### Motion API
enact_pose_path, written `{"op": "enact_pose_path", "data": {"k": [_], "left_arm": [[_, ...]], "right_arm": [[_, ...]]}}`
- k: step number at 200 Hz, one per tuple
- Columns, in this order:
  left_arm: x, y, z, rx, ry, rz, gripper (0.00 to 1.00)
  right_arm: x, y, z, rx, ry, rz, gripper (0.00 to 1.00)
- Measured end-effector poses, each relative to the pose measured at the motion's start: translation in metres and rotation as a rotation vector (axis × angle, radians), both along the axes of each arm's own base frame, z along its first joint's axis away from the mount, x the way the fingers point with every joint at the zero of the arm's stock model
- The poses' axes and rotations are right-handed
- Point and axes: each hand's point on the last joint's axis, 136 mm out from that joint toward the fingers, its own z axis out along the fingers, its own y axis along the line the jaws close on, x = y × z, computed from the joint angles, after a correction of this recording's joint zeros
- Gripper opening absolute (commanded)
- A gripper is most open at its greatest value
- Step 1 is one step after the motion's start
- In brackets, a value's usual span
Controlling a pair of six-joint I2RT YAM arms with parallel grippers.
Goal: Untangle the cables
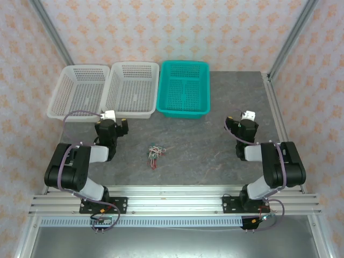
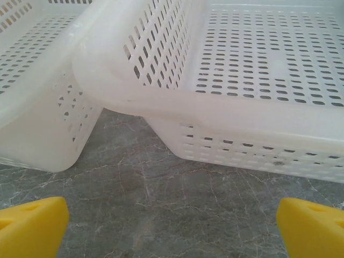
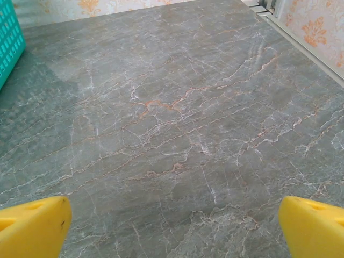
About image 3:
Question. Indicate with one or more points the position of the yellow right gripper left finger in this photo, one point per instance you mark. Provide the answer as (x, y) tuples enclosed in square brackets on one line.
[(32, 228)]

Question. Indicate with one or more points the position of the aluminium table edge rail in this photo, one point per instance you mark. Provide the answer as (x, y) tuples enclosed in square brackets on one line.
[(306, 51)]

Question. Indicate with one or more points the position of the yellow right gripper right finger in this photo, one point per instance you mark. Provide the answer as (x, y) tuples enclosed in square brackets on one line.
[(314, 231)]

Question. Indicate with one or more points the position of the teal plastic basket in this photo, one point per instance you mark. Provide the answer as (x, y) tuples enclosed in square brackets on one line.
[(10, 40)]

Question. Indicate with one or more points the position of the aluminium frame post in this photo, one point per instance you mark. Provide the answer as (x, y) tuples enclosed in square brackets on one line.
[(268, 6)]

